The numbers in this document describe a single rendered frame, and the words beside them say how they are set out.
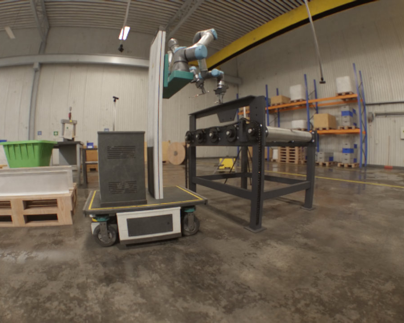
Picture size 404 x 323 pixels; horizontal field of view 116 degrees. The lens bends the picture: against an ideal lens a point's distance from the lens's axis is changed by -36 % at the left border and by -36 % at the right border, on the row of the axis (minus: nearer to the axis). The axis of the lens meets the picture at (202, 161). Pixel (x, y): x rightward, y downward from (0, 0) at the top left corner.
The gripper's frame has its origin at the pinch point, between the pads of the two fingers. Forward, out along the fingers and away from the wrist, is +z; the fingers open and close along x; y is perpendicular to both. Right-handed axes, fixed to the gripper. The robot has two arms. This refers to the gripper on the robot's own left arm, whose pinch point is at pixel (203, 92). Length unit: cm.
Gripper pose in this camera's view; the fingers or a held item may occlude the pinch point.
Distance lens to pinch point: 219.2
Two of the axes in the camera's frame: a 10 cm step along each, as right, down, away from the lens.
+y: 8.5, -4.2, 3.1
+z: 4.2, 9.0, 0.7
